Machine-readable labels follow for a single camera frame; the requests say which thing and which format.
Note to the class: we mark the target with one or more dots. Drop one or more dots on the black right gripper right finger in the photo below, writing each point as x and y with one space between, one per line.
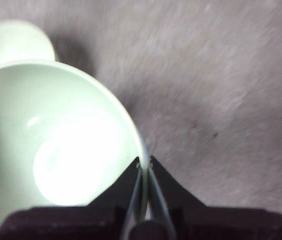
218 222

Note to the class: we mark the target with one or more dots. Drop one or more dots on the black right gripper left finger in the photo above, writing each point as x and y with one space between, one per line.
81 222

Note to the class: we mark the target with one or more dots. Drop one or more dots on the green ribbed bowl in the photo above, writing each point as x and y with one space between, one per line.
13 42
56 112

